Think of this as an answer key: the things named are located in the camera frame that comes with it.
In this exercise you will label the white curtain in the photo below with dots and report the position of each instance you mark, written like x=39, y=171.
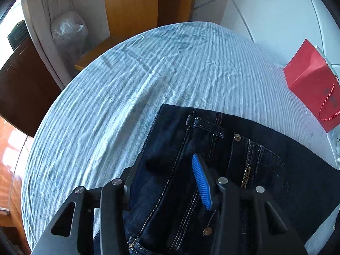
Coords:
x=53, y=18

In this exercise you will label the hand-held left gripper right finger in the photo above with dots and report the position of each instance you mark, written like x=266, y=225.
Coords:
x=201, y=180

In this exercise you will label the clear plastic bag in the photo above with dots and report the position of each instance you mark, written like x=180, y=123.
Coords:
x=69, y=35

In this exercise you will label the light blue striped bed sheet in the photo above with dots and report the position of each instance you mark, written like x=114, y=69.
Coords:
x=127, y=85

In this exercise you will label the wooden door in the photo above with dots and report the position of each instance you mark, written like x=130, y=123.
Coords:
x=148, y=2

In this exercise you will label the red paper gift bag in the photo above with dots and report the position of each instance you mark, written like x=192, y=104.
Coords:
x=313, y=87

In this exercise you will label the light wooden bedside table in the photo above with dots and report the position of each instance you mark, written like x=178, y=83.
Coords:
x=95, y=54

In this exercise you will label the dark brown wooden cabinet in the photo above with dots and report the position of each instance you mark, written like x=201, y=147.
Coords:
x=25, y=85

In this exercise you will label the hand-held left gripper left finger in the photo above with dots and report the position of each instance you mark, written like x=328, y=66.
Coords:
x=132, y=174

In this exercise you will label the dark blue denim jeans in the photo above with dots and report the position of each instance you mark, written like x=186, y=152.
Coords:
x=255, y=164

